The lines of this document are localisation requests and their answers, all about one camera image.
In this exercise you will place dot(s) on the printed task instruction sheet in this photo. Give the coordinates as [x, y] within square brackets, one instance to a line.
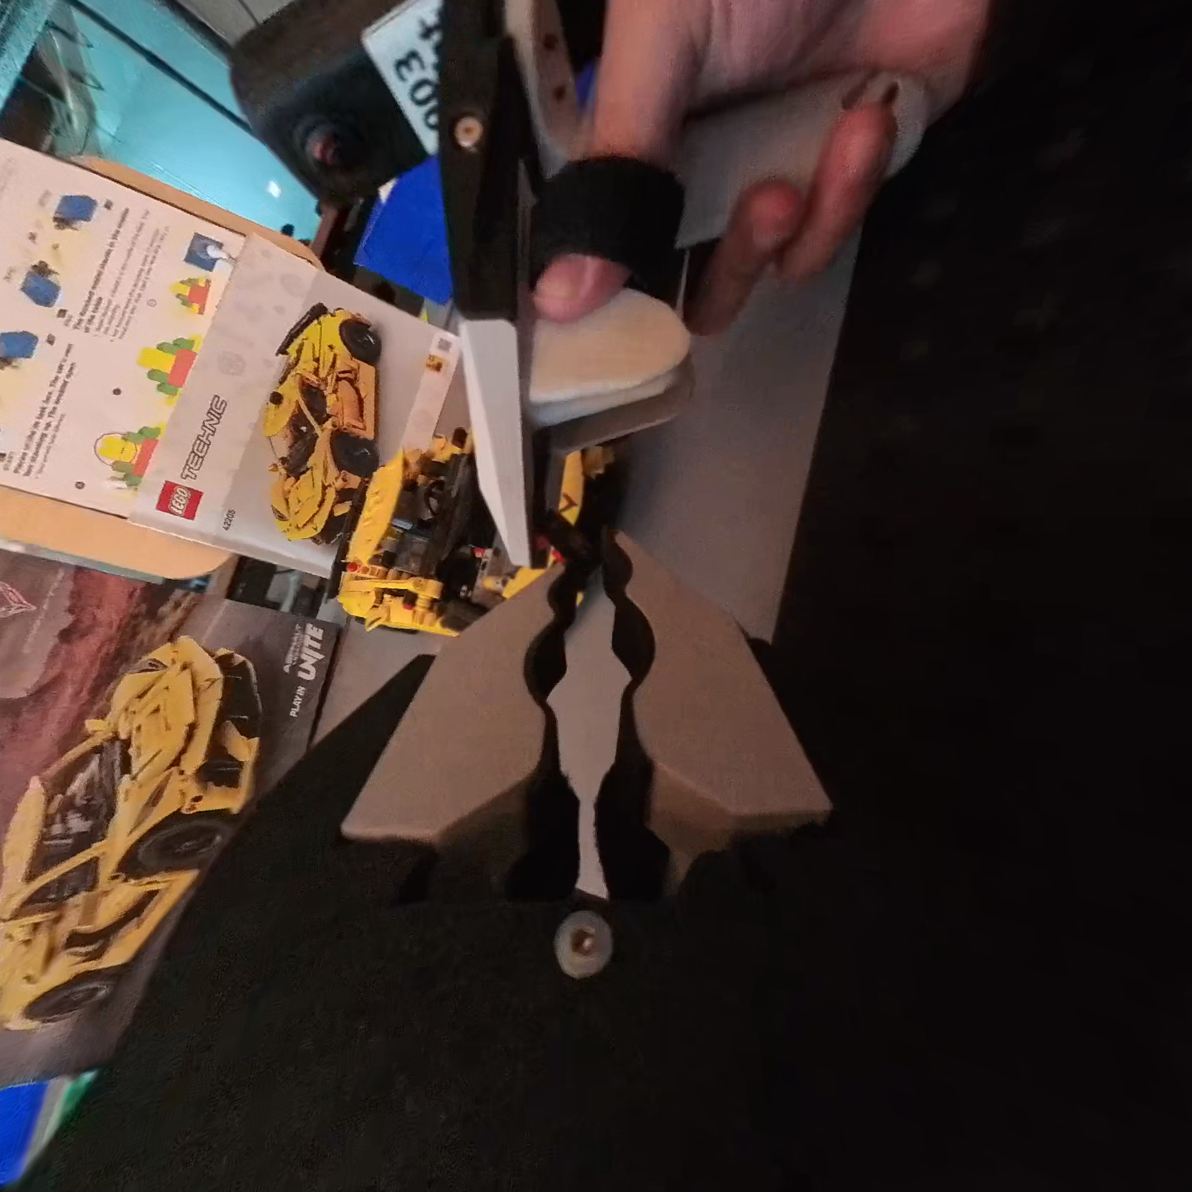
[93, 307]

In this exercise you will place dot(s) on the blue plastic storage bin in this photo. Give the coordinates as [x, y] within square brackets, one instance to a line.
[410, 232]

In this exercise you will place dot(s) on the white car instruction manual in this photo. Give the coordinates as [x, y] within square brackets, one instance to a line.
[251, 372]

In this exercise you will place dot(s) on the person's right hand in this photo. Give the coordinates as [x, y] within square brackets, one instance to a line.
[791, 46]

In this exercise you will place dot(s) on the wooden display board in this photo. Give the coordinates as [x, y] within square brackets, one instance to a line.
[74, 530]

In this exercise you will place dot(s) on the yellow toy brick car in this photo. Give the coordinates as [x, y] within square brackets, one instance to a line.
[400, 530]

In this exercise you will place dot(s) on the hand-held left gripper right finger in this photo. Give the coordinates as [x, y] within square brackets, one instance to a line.
[735, 735]

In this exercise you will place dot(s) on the toy car packaging box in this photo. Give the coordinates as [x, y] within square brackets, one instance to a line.
[139, 745]

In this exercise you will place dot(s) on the black perforated mat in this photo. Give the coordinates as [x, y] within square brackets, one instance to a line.
[977, 559]

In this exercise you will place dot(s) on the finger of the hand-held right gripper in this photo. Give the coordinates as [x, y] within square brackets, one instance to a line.
[498, 418]
[614, 418]

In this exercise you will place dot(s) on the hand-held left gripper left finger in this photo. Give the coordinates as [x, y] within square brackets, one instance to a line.
[447, 745]

